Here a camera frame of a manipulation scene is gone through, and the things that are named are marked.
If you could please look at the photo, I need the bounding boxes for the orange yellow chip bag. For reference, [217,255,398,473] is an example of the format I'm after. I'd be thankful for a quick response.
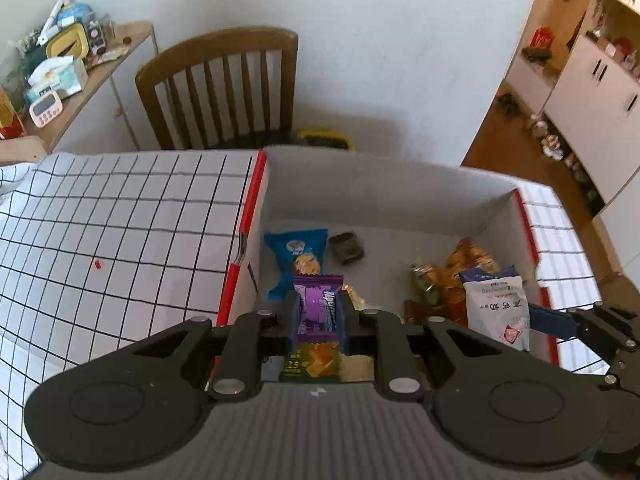
[440,237,500,326]

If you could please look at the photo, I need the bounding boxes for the white digital timer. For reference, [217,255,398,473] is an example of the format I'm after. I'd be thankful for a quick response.
[29,90,63,128]

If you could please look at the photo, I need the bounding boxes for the white wall cabinets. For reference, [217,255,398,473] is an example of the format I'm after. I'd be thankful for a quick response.
[506,0,639,271]

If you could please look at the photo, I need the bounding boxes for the checkered white tablecloth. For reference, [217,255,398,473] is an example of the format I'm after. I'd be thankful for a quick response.
[1,151,599,479]

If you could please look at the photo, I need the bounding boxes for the white side cabinet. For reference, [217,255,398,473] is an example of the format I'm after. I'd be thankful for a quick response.
[1,21,160,165]

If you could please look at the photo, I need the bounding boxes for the green cracker packet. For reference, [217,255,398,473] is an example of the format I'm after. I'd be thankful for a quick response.
[279,341,341,384]

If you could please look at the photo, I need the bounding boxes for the small dark brown candy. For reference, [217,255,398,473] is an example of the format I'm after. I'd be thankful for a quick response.
[328,232,364,266]

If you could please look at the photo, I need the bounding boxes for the white blue snack packet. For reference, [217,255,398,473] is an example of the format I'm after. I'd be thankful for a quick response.
[462,266,530,352]

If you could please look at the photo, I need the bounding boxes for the blue cookie packet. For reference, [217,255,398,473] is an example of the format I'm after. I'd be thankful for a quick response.
[264,229,329,300]

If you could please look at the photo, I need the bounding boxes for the pale yellow snack packet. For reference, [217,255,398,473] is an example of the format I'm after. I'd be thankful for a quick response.
[340,354,374,382]

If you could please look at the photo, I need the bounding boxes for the purple snack packet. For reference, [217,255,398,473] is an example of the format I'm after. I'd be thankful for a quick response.
[293,274,344,344]

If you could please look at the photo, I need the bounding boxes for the brown foil snack bag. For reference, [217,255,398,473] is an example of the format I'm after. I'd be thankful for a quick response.
[404,261,446,325]

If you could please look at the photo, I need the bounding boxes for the yellow black dustpan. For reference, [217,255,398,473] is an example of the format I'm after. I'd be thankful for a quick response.
[296,128,354,151]

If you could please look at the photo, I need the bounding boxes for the tissue box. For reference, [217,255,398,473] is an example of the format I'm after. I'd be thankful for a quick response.
[24,56,88,104]

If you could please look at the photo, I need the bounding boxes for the wooden chair behind table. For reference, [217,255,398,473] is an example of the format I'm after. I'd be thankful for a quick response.
[136,26,299,151]

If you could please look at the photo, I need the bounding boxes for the red cardboard box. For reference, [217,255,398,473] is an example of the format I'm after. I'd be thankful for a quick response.
[218,146,561,388]

